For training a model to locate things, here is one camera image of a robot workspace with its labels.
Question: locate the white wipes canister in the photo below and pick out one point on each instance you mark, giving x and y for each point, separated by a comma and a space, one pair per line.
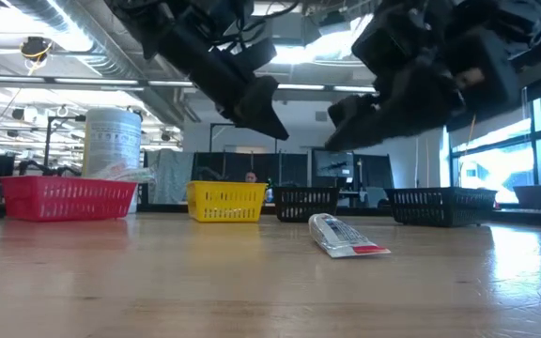
111, 141

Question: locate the grey cloth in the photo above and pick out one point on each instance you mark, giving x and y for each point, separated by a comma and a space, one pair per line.
169, 176

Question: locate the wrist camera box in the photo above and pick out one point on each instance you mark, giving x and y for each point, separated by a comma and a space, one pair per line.
352, 110
256, 54

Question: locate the grey wall speaker box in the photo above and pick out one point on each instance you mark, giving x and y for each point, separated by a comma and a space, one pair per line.
321, 116

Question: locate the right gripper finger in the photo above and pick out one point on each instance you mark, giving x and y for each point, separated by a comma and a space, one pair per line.
402, 122

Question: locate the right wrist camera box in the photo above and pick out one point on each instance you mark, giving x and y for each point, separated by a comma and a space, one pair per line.
352, 110

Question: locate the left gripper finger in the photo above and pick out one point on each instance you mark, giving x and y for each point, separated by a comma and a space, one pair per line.
258, 110

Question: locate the black monitor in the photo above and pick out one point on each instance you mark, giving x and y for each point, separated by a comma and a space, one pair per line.
334, 164

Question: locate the yellow plastic basket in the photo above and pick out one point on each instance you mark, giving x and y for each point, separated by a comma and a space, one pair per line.
226, 202

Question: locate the person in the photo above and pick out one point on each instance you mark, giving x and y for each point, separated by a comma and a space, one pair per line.
251, 177

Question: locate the red plastic basket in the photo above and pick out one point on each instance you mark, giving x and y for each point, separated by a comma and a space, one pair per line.
68, 199

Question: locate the black metal rig frame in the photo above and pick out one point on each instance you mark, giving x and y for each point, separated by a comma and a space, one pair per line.
219, 124

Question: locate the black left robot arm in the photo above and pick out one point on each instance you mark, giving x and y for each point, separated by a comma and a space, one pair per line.
158, 19

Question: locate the white red toothpaste tube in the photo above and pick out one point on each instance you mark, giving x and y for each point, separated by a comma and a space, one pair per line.
341, 235

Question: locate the green toothbrush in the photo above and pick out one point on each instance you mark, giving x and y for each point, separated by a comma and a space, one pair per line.
129, 174

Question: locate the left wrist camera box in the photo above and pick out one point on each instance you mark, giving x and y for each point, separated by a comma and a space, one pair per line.
256, 54

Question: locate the black plastic basket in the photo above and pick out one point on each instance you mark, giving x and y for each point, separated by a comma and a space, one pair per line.
439, 206
308, 204

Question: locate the black partition panel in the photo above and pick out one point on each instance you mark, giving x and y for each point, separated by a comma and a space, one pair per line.
294, 169
376, 171

